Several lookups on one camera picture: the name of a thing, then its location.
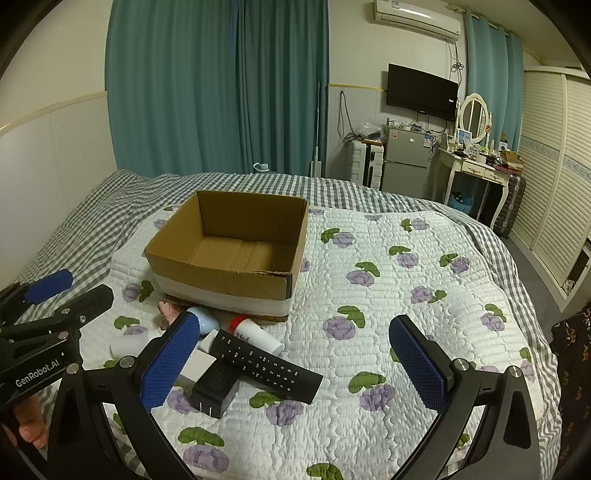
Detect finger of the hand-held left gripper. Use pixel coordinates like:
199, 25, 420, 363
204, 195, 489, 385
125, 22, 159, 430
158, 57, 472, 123
0, 284, 115, 345
0, 269, 75, 325

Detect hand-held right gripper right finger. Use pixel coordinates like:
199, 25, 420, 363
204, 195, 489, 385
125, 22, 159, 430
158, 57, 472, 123
389, 315, 541, 480

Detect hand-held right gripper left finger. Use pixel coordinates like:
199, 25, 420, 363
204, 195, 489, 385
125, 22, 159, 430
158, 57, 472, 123
46, 311, 202, 480

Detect small white box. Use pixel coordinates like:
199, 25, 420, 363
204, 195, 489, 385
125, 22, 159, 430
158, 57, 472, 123
198, 329, 221, 354

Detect white cup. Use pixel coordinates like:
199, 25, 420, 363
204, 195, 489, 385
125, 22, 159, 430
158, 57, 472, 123
110, 330, 162, 360

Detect red patterned pouch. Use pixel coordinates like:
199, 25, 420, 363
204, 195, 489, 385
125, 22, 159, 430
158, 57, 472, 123
158, 301, 184, 330

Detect black power adapter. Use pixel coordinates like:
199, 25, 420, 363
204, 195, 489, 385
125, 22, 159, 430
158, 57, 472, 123
191, 364, 241, 419

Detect light blue earbud case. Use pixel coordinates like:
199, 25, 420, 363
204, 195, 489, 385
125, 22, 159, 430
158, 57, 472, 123
187, 308, 221, 337

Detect white bottle with red cap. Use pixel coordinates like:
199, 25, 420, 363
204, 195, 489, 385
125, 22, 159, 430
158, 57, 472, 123
228, 315, 285, 355

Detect brown cardboard box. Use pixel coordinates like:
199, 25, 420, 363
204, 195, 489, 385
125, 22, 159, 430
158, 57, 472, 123
144, 190, 309, 322

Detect black remote control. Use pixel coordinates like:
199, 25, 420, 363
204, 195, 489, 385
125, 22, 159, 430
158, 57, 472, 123
210, 329, 324, 403

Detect person's left hand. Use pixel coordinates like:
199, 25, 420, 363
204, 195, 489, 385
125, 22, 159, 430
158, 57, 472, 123
11, 397, 51, 450

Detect grey checked bedsheet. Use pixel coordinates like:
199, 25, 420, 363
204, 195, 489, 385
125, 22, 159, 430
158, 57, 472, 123
0, 170, 568, 480

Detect dark patterned cloth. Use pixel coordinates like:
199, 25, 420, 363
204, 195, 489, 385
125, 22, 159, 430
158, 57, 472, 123
551, 305, 591, 464

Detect blue basket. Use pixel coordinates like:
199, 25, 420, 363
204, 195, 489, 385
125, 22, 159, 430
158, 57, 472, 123
447, 190, 476, 213

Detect dark suitcase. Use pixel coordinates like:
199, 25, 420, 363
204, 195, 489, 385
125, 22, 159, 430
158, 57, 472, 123
496, 173, 527, 239

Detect grey fridge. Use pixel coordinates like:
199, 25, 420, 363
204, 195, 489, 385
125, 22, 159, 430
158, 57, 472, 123
381, 124, 437, 200

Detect white dressing table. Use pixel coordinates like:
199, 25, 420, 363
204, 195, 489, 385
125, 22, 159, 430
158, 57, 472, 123
434, 147, 515, 227

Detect white ribbed suitcase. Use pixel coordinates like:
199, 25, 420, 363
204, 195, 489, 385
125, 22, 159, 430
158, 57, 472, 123
349, 140, 385, 190

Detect cream slatted wardrobe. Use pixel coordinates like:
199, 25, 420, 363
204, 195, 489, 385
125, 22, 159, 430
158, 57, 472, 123
508, 65, 591, 312

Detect white pole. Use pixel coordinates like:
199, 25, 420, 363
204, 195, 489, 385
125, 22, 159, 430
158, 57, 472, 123
308, 80, 324, 177

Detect wide teal curtain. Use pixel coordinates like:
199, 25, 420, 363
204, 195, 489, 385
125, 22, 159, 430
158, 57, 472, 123
105, 0, 331, 175

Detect white oval mirror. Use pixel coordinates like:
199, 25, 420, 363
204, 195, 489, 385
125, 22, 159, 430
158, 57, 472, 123
457, 93, 493, 144

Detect narrow teal curtain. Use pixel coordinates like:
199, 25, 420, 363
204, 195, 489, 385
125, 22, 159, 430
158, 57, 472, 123
464, 9, 525, 153

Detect white air conditioner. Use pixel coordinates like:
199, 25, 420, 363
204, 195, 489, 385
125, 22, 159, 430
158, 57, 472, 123
372, 0, 462, 42

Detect black wall cables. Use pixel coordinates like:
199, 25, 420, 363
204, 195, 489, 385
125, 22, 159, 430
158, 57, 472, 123
338, 91, 365, 148

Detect black wall television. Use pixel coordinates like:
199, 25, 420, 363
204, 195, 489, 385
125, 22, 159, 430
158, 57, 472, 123
387, 64, 459, 122

